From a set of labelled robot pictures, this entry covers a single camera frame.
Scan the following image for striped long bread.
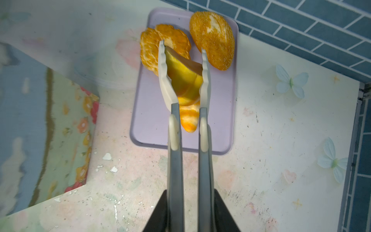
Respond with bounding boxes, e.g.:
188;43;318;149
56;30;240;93
178;97;200;133

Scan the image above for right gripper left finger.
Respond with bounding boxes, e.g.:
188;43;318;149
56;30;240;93
143;190;168;232

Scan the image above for white paper gift bag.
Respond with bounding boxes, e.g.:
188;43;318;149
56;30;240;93
1;43;99;217

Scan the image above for lilac plastic tray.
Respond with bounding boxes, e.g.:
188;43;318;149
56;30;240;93
130;8;237;155

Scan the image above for sugared oval bread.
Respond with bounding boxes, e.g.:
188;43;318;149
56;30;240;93
189;12;235;71

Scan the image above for round flower bun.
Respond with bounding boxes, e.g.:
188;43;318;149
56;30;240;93
140;24;191;75

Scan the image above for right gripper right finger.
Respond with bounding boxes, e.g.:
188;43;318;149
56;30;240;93
214;189;240;232

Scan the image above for small yellow horn bread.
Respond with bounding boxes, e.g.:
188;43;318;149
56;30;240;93
165;46;203;106

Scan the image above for metal kitchen tongs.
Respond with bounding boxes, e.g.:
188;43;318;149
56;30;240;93
158;41;216;232

